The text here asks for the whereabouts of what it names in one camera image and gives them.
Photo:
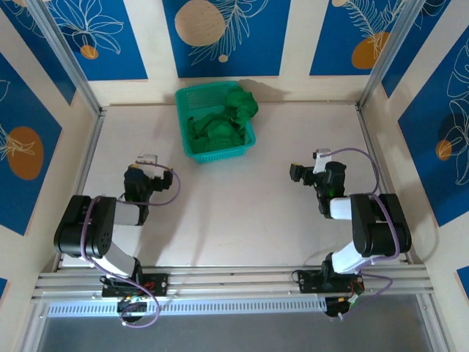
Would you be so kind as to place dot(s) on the teal plastic mesh basket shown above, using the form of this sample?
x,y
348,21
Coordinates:
x,y
183,108

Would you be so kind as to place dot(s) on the green t-shirt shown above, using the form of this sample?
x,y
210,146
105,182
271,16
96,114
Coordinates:
x,y
242,106

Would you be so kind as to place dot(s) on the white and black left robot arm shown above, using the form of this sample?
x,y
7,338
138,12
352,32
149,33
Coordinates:
x,y
91,234

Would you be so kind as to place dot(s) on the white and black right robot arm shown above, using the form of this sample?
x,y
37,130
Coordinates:
x,y
381,227

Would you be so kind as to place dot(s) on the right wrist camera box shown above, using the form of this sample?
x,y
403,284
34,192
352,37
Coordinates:
x,y
321,161

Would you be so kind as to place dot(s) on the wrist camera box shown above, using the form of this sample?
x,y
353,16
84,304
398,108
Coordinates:
x,y
321,161
146,159

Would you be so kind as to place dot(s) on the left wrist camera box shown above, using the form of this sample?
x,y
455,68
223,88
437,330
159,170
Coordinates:
x,y
146,159

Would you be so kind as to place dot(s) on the aluminium table side rail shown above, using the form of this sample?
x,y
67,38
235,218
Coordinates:
x,y
367,128
86,165

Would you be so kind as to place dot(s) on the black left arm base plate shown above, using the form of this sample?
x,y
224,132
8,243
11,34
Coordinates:
x,y
157,284

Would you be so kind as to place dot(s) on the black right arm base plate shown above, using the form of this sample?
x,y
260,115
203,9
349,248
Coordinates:
x,y
308,282

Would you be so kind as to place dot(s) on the blue floral wall panel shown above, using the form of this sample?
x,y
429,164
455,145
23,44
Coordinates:
x,y
42,44
18,201
121,55
256,55
428,33
450,183
329,44

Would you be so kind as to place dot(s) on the aluminium frame rail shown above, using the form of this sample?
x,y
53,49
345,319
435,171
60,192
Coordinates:
x,y
234,280

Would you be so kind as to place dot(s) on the aluminium frame post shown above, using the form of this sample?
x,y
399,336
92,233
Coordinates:
x,y
389,55
67,55

